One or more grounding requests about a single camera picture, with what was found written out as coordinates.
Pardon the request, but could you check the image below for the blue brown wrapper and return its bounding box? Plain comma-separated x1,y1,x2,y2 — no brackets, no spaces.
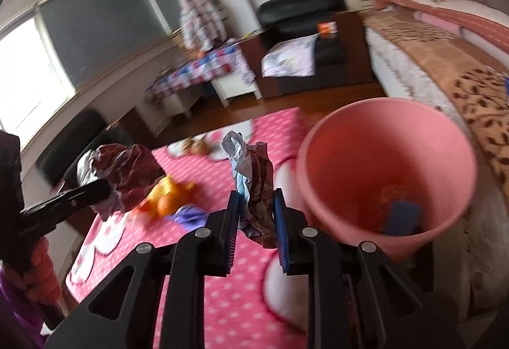
221,131,277,249

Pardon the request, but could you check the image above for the maroon foil wrapper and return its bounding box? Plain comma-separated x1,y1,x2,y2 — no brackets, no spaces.
76,143,165,221

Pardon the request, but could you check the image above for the black knitted cloth piece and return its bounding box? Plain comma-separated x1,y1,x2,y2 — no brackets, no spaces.
382,225,423,237

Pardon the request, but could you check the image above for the person's left hand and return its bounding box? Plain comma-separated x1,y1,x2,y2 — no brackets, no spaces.
2,237,62,306

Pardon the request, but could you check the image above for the purple wrapper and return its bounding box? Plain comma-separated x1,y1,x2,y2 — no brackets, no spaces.
166,204,208,232

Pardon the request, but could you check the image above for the orange peel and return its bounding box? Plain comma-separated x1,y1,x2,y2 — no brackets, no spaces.
137,175,196,219

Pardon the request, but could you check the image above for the pink polka dot blanket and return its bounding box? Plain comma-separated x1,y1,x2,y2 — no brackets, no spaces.
65,108,305,348

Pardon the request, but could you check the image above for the right walnut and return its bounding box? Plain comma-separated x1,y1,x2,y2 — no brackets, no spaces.
190,136,211,156

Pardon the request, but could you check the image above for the walnut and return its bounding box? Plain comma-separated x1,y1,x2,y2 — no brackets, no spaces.
179,137,195,155
190,136,211,156

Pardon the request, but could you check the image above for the left walnut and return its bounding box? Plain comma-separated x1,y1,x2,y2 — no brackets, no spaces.
179,137,195,155

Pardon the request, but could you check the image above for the blue box in bucket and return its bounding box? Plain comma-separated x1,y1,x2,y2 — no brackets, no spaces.
384,200,423,228

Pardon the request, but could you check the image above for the pink plastic bucket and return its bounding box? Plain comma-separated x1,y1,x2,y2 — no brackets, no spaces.
297,98,477,262

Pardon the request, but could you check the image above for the white desk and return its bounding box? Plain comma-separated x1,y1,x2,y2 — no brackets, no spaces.
160,72,262,118

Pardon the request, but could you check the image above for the checkered tablecloth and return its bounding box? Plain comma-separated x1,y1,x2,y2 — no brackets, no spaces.
146,43,255,106

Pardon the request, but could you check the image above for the white leaf pattern cushion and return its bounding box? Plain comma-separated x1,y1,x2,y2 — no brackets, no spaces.
261,34,319,78

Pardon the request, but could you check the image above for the hanging puffy floral jacket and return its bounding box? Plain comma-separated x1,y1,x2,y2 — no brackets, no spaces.
178,0,228,53

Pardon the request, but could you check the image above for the black leather armchair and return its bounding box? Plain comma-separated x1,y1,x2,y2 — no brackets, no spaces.
256,0,349,98

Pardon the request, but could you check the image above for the orange box on armrest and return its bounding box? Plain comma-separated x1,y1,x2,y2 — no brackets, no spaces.
317,21,338,37

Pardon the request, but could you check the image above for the brown leaf pattern blanket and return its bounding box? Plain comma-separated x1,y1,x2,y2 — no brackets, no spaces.
364,11,508,194

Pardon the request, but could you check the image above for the bed with floral mattress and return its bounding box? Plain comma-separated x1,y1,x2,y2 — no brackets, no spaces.
346,0,508,319

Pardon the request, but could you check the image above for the rolled pink white blanket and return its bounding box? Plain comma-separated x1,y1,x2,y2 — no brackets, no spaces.
413,11,463,38

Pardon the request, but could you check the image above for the red polka dot quilt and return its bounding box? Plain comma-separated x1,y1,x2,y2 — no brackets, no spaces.
373,0,508,53

